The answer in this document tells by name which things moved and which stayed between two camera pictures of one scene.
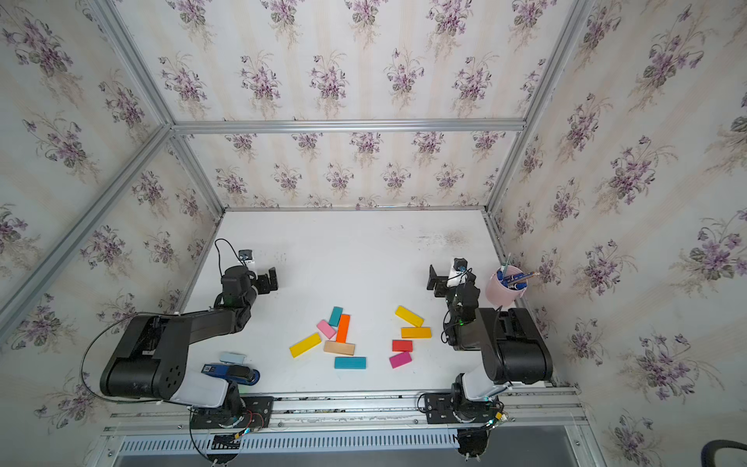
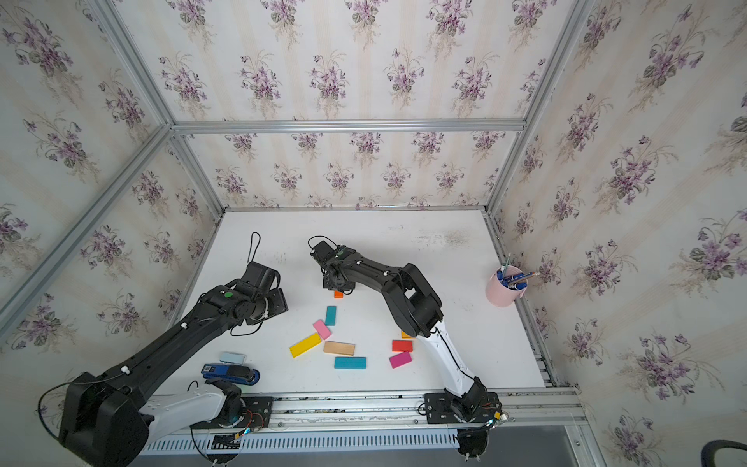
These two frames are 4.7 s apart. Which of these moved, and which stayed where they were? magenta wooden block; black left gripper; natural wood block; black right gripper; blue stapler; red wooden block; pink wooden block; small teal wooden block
Moved: black right gripper; black left gripper; small teal wooden block
Stayed: red wooden block; blue stapler; pink wooden block; magenta wooden block; natural wood block
